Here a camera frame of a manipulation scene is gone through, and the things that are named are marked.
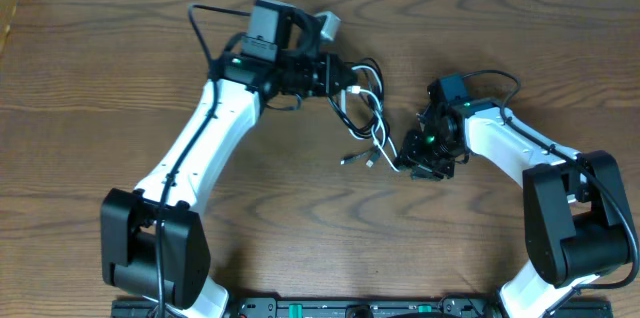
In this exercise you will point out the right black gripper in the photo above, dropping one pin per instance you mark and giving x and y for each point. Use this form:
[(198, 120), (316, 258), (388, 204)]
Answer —
[(426, 159)]

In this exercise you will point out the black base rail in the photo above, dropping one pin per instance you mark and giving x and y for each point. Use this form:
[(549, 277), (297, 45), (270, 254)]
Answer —
[(262, 307)]

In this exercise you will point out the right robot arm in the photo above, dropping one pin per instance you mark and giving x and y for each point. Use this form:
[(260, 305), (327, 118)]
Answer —
[(579, 230)]

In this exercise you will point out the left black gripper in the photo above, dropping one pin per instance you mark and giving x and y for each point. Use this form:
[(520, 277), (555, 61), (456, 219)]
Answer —
[(329, 75)]

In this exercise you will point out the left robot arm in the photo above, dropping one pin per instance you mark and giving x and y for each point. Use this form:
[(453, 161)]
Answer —
[(153, 243)]

